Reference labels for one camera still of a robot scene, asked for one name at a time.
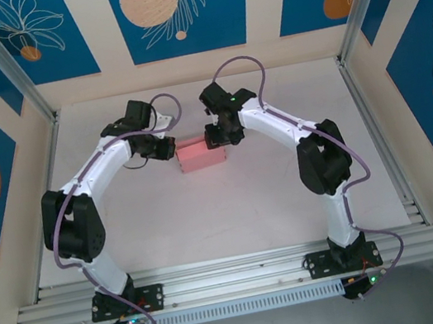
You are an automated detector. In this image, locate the aluminium side rail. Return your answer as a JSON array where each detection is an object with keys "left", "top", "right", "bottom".
[
  {"left": 335, "top": 48, "right": 428, "bottom": 236},
  {"left": 3, "top": 113, "right": 92, "bottom": 304}
]

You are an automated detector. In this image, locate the aluminium mounting rail beam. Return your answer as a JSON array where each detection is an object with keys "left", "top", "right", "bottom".
[{"left": 7, "top": 218, "right": 433, "bottom": 324}]

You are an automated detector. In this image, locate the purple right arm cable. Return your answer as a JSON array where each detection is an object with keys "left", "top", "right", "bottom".
[{"left": 209, "top": 33, "right": 412, "bottom": 320}]

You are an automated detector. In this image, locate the pink paper box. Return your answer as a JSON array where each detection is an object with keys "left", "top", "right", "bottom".
[{"left": 173, "top": 131, "right": 230, "bottom": 175}]

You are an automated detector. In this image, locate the black right controller board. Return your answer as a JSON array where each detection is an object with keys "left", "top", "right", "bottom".
[{"left": 339, "top": 268, "right": 392, "bottom": 303}]

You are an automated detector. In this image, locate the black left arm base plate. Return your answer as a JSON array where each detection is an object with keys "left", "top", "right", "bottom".
[{"left": 88, "top": 283, "right": 168, "bottom": 323}]

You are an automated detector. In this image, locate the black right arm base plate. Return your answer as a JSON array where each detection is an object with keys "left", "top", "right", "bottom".
[{"left": 302, "top": 240, "right": 385, "bottom": 281}]

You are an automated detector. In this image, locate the grey slotted cable duct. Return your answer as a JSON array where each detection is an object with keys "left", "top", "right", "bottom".
[{"left": 81, "top": 278, "right": 346, "bottom": 324}]

